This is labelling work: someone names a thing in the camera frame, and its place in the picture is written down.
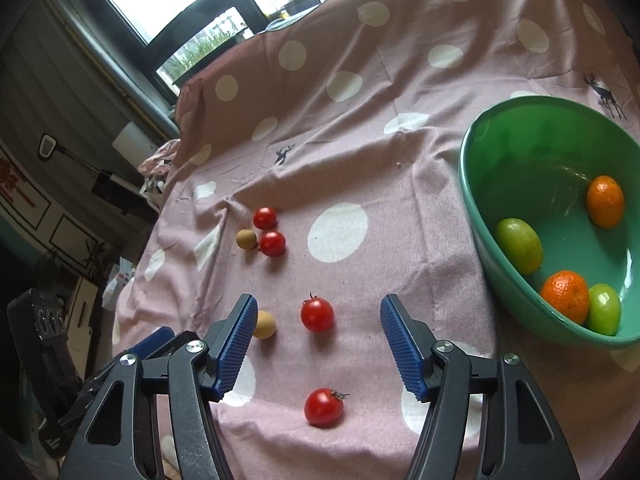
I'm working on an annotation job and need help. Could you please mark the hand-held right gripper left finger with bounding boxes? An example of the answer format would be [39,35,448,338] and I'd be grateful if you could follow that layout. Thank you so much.
[59,294,259,480]

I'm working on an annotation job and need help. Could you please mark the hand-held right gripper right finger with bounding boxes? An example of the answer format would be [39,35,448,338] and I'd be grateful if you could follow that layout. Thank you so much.
[380,294,581,480]

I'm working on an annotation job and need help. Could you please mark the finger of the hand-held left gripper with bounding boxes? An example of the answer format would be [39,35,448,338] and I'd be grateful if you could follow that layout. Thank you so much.
[60,326,176,431]

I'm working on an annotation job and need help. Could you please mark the green plum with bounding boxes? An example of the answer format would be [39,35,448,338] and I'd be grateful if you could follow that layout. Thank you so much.
[495,217,544,276]
[585,283,622,337]

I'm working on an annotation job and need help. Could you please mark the orange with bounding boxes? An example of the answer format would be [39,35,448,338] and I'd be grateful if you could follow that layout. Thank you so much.
[586,175,626,230]
[540,270,591,325]

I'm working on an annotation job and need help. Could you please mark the green plastic bowl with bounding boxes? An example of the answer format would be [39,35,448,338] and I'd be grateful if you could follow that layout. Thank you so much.
[458,95,640,351]

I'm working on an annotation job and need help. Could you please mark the white plastic bag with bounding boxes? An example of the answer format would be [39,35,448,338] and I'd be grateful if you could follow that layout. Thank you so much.
[101,259,137,307]

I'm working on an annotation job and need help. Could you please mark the red cherry tomato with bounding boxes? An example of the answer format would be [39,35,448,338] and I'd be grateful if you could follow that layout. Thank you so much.
[252,207,278,231]
[258,230,287,258]
[304,387,350,429]
[300,292,335,333]

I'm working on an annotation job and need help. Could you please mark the black pole device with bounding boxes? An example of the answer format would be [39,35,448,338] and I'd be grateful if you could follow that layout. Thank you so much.
[38,133,153,213]

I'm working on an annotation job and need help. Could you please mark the crumpled floral cloth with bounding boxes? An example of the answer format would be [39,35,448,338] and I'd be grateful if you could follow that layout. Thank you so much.
[138,139,182,213]

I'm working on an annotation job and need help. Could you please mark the white box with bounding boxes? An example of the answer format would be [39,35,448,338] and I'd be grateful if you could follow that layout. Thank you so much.
[111,121,157,162]

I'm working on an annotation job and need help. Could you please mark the pink polka dot blanket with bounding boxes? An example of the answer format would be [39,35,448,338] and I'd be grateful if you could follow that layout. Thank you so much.
[112,0,640,480]

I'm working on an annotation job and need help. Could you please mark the grey pipe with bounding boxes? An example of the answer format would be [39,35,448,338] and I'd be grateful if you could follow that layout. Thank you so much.
[47,0,180,138]

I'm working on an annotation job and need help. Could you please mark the window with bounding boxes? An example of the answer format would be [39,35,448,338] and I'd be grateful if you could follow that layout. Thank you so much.
[82,0,451,97]

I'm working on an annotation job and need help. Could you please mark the wall poster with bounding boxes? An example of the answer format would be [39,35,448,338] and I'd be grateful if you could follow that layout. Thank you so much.
[0,144,52,233]

